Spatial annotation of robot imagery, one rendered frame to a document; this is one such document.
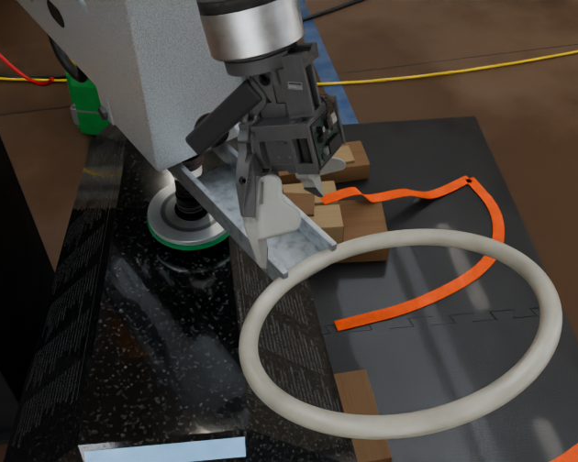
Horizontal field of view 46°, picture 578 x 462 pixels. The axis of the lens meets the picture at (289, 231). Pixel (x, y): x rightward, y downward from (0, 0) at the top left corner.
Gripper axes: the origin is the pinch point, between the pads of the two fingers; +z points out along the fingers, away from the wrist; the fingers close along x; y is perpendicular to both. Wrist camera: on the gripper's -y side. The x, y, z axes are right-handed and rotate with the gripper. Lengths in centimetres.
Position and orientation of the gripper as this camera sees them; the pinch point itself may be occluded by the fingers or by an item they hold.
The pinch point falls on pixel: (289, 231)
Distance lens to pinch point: 74.8
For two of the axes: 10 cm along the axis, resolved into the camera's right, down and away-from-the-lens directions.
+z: 2.3, 8.5, 4.7
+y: 8.8, 0.3, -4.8
